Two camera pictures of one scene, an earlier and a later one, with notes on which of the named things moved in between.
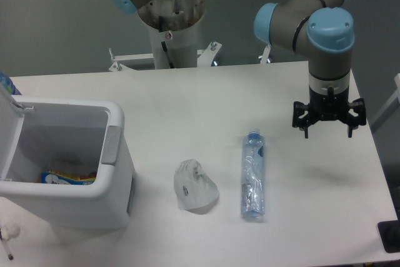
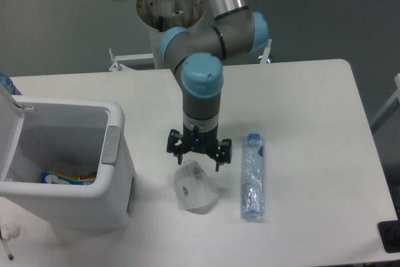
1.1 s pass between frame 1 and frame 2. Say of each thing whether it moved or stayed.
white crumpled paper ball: stayed
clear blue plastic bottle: stayed
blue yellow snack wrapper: stayed
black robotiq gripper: moved
